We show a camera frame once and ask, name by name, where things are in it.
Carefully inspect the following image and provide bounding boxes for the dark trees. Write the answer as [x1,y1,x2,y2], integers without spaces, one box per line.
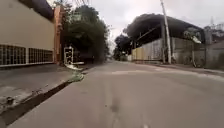
[112,33,133,62]

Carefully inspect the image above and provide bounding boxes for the large green tree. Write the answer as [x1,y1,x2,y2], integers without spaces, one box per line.
[60,3,111,64]

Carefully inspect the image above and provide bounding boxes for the grass patch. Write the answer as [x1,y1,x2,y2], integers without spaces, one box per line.
[67,72,85,84]

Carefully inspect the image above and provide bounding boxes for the corrugated metal fence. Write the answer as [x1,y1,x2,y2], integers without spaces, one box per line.
[130,37,165,62]

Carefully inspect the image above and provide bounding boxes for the grey concrete road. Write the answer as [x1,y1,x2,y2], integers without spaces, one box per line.
[6,59,224,128]

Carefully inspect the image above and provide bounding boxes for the open shed with curved roof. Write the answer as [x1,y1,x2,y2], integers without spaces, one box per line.
[122,13,206,63]

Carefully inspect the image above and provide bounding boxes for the pale utility pole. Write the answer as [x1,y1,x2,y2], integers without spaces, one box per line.
[159,0,173,65]

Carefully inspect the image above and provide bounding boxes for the grey concrete sidewalk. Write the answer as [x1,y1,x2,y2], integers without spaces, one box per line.
[0,63,88,128]
[143,61,224,77]

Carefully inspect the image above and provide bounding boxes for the beige building with lattice windows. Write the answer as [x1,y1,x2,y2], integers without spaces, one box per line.
[0,0,65,69]

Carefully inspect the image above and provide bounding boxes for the overhead wires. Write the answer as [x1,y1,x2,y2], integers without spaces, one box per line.
[70,0,92,7]

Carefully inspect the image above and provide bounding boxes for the grey concrete wall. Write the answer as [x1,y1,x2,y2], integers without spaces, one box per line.
[170,36,224,70]

